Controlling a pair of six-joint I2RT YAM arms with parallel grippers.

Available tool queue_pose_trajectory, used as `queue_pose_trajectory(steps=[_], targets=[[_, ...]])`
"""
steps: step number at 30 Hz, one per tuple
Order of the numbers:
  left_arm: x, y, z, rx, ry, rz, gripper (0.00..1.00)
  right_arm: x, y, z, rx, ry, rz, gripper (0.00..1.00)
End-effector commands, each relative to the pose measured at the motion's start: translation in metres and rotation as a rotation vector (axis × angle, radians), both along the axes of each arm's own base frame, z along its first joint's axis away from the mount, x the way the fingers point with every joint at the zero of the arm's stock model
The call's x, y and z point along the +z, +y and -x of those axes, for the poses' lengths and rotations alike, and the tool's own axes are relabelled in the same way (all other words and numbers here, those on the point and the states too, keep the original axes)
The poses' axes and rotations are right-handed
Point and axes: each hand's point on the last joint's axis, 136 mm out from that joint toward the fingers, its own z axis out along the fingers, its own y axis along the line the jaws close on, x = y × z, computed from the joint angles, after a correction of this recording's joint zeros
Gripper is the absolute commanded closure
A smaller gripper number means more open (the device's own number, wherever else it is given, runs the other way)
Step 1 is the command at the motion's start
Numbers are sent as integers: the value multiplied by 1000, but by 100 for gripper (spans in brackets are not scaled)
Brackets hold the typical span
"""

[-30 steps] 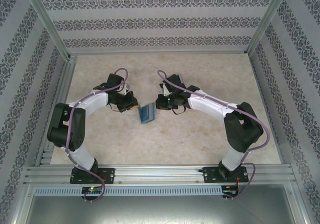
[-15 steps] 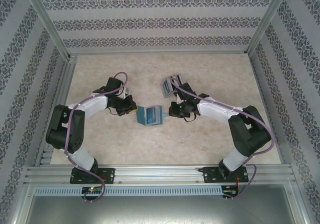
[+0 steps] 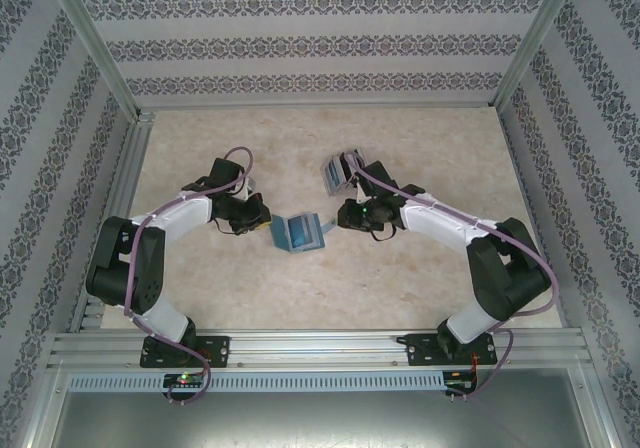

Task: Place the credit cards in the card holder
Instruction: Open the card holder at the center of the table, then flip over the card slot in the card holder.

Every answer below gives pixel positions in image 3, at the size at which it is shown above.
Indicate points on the blue striped credit card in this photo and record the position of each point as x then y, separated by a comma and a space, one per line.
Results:
334, 178

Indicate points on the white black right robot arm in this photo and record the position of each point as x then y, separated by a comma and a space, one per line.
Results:
440, 230

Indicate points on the aluminium corner post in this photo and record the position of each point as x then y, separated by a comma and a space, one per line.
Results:
95, 43
537, 43

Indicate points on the plain blue credit card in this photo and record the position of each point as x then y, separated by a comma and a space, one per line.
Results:
300, 233

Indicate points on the wide aluminium mounting rail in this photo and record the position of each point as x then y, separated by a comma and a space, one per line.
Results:
320, 348

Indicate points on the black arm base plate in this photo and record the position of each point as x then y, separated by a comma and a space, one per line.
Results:
220, 350
422, 350

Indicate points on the aluminium table side rail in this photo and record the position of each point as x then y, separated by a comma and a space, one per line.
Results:
107, 228

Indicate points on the aluminium frame leg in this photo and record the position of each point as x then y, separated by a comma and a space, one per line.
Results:
600, 408
45, 408

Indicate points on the small circuit board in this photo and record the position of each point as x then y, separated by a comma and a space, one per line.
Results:
185, 380
461, 382

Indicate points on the teal leather card holder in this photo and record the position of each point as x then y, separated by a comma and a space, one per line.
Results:
281, 233

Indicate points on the clear acrylic card stand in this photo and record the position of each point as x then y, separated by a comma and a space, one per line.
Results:
345, 188

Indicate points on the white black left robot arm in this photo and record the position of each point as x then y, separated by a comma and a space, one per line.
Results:
185, 218

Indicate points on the grey metal panel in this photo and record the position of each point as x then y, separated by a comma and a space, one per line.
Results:
320, 420

